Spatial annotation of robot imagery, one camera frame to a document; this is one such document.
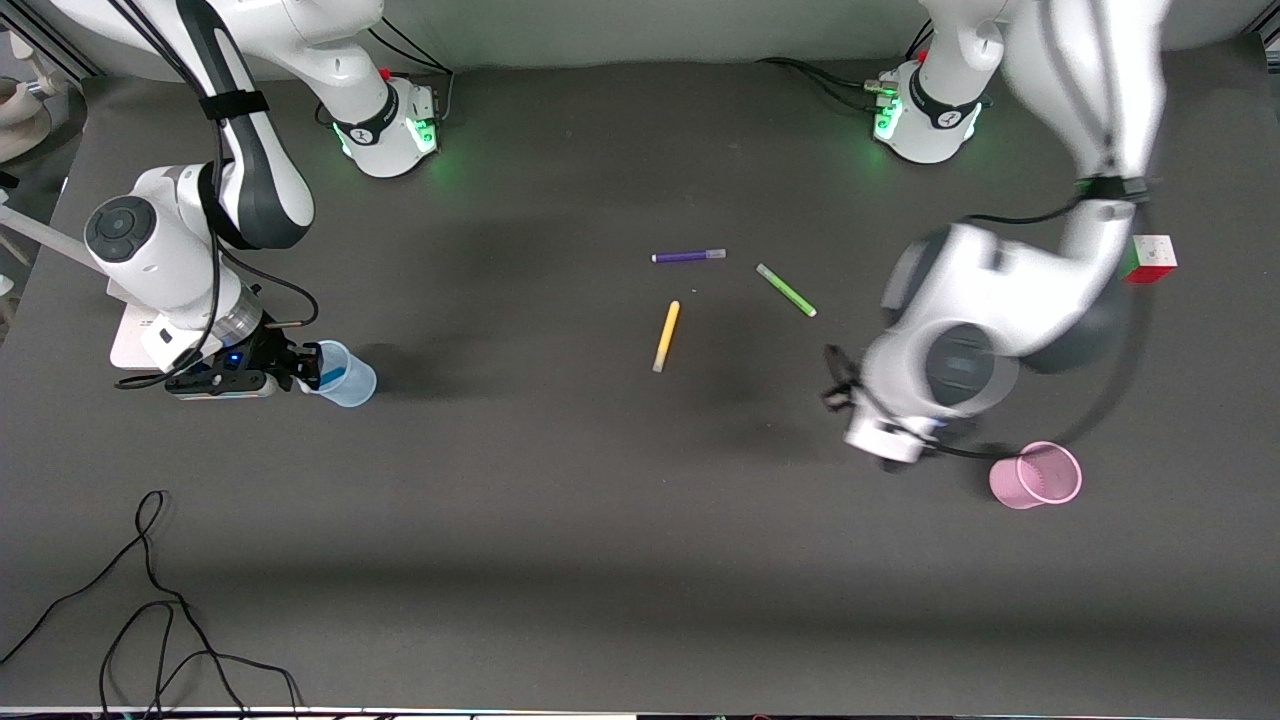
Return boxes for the beige wooden object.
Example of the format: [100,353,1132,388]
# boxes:
[0,28,56,163]

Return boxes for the black left arm base cables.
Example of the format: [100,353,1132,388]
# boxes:
[756,20,936,113]

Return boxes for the green marker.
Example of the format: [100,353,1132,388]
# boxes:
[755,263,819,319]

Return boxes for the translucent blue cup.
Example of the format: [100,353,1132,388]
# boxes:
[298,340,379,409]

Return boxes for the yellow marker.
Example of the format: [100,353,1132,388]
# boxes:
[652,300,682,374]

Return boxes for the loose black table cable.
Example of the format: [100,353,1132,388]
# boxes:
[0,489,303,717]

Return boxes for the pink cup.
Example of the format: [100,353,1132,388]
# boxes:
[989,441,1084,511]

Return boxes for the colourful puzzle cube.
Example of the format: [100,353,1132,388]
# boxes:
[1120,235,1179,286]

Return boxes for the white flat pad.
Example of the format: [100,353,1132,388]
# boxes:
[109,298,173,374]

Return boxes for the black right arm base cables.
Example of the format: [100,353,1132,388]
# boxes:
[315,12,457,131]

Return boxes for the black arm base cables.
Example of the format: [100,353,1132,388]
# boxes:
[315,12,457,131]
[756,20,936,113]

